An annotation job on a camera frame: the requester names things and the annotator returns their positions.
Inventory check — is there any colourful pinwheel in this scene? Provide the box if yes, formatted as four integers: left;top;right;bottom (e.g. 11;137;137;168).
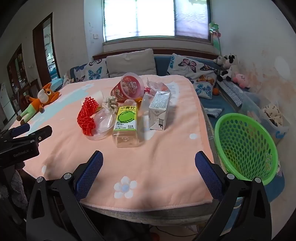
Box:
208;22;222;50

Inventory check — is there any black white cow plush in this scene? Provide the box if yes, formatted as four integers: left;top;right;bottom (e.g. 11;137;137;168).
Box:
217;54;238;81

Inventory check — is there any clear plastic bottle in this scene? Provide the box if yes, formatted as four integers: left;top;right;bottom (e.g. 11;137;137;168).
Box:
139;92;153;139

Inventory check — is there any blue bed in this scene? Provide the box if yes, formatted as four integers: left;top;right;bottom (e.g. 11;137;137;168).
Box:
154;56;255;130

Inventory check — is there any folded butterfly pillow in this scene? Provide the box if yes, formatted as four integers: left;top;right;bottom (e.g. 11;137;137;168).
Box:
190;74;217;100

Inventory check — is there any brown door frame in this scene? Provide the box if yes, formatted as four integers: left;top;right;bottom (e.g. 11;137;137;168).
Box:
32;12;61;80

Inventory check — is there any grey pillow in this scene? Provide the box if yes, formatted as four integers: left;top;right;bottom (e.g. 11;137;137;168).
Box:
106;49;157;78

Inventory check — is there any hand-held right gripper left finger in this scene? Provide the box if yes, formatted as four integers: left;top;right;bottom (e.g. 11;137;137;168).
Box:
26;150;107;241

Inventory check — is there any blue butterfly cushion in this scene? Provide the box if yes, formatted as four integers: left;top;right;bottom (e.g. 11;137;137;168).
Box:
69;64;87;82

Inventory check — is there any person's left hand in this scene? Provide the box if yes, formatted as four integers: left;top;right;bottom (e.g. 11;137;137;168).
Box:
9;170;28;209

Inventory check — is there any green plastic basket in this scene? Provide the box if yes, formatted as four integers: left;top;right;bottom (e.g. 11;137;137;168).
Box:
214;113;278;186

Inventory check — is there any green label plastic bottle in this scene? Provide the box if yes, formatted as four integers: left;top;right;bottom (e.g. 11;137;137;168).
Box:
112;99;145;148

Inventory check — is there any plastic wrapper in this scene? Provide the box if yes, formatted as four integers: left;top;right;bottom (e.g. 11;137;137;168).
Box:
144;77;171;93

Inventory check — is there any white fridge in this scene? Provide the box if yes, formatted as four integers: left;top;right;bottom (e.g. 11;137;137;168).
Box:
0;83;16;123

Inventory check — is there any brown wooden cabinet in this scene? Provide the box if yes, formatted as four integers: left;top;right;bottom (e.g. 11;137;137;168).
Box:
6;44;31;112

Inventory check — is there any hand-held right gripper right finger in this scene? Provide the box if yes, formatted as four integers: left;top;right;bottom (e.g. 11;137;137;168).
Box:
195;151;272;241

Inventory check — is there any cream printed cloth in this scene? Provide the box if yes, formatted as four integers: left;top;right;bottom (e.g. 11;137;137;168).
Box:
261;104;284;127

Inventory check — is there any light blue box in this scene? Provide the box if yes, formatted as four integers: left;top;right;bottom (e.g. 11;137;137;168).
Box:
50;79;63;91

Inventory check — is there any red instant noodle cup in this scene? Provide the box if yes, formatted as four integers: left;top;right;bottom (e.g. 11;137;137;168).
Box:
110;72;145;102

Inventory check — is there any patterned wrapper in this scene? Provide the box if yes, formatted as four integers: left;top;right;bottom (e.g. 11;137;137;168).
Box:
102;96;119;114

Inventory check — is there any orange fox plush toy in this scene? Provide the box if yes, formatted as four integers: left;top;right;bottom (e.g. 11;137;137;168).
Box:
17;83;60;125

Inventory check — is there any wooden headboard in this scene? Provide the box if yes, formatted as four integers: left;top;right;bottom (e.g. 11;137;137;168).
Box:
92;49;220;61

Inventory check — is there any blue patterned long pillow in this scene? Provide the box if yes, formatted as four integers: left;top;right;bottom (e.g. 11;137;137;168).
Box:
217;80;245;106

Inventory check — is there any clear plastic storage box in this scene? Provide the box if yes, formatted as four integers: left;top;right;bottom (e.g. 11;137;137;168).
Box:
238;93;290;139

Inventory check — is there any pink round plush toy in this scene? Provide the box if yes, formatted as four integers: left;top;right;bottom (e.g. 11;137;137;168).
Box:
232;73;250;89

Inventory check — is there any grey plush toy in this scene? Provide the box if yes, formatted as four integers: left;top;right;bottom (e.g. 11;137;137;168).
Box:
213;56;228;66

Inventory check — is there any red foam fruit net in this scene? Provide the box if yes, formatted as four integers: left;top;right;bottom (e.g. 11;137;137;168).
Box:
77;97;99;137

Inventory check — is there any white paper cup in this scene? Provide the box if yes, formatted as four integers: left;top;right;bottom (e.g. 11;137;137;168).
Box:
92;90;105;105

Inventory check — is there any clear round plastic lid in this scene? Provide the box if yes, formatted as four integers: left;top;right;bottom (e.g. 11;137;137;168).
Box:
87;108;116;141

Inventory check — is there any white drink carton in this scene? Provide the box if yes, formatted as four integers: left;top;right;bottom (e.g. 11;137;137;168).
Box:
149;91;171;131

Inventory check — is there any folded blue patterned cloth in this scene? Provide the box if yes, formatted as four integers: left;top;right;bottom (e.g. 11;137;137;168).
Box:
203;107;223;119

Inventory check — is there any large white butterfly pillow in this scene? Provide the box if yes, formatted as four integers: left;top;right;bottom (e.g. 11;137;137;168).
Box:
167;53;219;81

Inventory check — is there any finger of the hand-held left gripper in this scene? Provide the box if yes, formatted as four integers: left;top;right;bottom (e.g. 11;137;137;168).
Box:
0;123;31;139
14;125;53;145

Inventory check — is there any window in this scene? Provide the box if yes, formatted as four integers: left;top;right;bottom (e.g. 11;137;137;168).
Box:
103;0;212;43

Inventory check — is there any peach printed blanket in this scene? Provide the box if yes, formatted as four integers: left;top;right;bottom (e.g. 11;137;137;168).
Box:
9;75;214;210

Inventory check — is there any small white butterfly pillow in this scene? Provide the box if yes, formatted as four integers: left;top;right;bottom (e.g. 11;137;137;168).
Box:
84;59;109;81

